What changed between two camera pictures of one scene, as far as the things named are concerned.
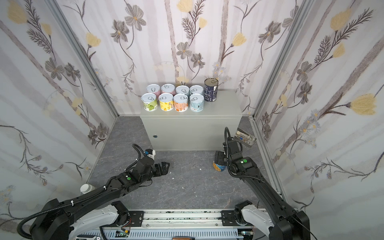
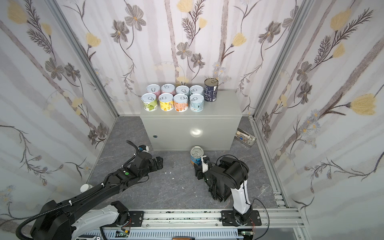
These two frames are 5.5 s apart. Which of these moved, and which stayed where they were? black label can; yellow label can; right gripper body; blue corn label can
Moved: right gripper body; blue corn label can
Stayed: yellow label can; black label can
